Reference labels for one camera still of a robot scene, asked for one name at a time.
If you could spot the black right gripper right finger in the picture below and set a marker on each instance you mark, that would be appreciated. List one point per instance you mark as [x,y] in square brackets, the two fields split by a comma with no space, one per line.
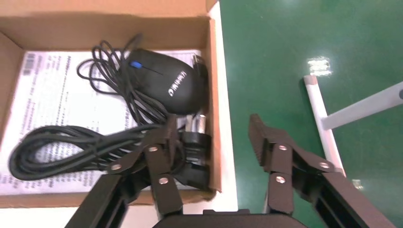
[280,160]

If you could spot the white table leg frame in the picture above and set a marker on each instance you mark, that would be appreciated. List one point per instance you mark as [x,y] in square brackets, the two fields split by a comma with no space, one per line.
[318,110]

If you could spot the white printed instruction sheet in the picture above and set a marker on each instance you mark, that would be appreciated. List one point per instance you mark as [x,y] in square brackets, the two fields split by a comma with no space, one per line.
[56,100]

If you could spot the brown cardboard storage box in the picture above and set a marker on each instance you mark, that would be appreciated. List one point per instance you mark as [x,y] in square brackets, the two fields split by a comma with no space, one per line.
[110,31]

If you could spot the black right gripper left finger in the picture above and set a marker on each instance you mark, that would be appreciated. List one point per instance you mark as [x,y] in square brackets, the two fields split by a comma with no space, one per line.
[157,163]

